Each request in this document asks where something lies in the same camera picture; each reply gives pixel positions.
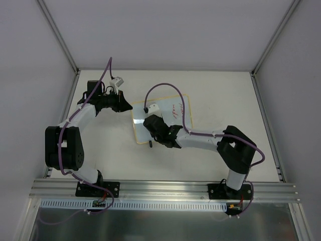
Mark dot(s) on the aluminium frame post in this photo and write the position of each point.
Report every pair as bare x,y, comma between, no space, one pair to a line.
57,34
276,34

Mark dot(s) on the aluminium mounting rail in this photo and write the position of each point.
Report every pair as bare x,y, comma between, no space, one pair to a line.
264,192

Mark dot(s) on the small whiteboard with yellow frame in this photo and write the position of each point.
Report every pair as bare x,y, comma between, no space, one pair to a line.
174,112

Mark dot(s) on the right aluminium frame post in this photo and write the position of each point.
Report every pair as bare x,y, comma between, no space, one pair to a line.
276,34

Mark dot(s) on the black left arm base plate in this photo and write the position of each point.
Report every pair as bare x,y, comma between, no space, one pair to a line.
85,190

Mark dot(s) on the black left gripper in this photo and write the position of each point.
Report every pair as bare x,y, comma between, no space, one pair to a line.
119,101

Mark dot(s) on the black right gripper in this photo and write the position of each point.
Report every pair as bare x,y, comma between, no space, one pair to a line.
153,125

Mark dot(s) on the left aluminium frame post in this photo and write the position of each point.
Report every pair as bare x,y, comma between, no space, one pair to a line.
57,34

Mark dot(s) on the white slotted cable duct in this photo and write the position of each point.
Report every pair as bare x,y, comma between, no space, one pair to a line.
136,205

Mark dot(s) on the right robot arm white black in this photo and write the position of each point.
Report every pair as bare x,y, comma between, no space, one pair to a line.
236,149

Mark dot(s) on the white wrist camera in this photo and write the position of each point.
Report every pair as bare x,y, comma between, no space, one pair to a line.
116,83
153,109

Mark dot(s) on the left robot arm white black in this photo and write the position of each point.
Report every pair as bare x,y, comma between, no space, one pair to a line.
63,145

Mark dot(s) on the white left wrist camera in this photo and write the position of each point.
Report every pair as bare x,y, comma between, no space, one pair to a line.
116,83

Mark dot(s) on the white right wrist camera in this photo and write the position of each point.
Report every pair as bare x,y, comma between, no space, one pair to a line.
153,109

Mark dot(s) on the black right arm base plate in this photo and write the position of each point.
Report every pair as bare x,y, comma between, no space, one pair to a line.
223,192

